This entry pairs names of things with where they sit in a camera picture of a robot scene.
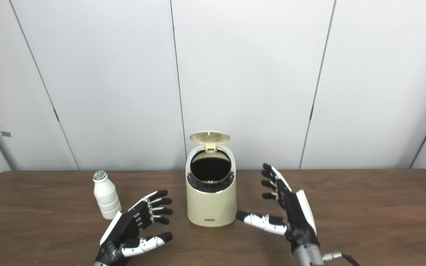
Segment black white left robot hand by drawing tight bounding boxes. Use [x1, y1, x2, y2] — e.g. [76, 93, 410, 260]
[94, 190, 173, 266]

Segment small white plastic bottle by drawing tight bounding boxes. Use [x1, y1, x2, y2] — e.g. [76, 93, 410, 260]
[92, 171, 122, 220]

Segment cream-colored lidded bin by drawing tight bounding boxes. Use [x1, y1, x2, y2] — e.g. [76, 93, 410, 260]
[185, 131, 237, 227]

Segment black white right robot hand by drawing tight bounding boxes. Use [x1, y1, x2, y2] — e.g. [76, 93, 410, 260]
[236, 163, 321, 255]

